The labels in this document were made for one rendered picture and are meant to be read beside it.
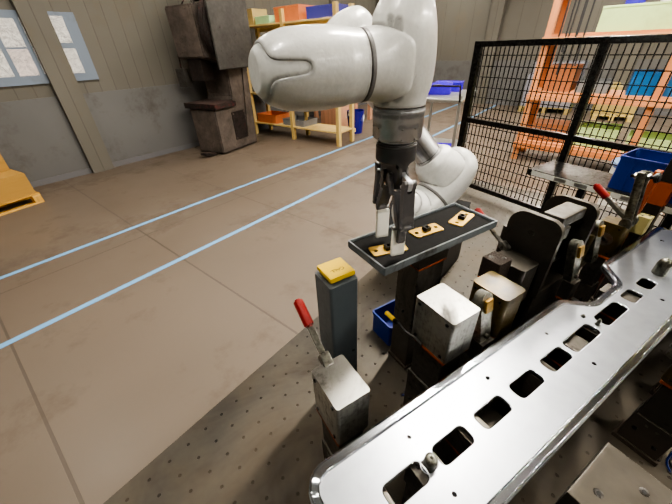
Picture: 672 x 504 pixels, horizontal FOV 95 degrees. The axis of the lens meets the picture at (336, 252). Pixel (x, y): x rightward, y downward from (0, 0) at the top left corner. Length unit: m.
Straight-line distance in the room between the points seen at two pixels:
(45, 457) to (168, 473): 1.25
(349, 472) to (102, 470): 1.54
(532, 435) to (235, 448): 0.68
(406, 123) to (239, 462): 0.85
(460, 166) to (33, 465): 2.26
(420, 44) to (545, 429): 0.65
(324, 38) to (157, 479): 0.98
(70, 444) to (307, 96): 1.98
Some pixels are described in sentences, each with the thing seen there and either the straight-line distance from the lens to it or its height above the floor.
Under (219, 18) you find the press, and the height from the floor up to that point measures 1.96.
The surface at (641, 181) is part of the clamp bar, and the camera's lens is 1.29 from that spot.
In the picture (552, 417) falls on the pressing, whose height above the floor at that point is 1.00.
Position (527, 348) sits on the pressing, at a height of 1.00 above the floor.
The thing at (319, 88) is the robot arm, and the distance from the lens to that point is 0.49.
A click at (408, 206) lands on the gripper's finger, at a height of 1.30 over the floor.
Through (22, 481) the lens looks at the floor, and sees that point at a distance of 2.19.
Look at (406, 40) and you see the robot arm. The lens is 0.54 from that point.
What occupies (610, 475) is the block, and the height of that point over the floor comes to 1.03.
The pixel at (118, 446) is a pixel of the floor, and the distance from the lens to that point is 2.02.
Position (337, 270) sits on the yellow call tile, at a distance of 0.65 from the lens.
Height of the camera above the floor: 1.55
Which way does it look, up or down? 33 degrees down
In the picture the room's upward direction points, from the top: 2 degrees counter-clockwise
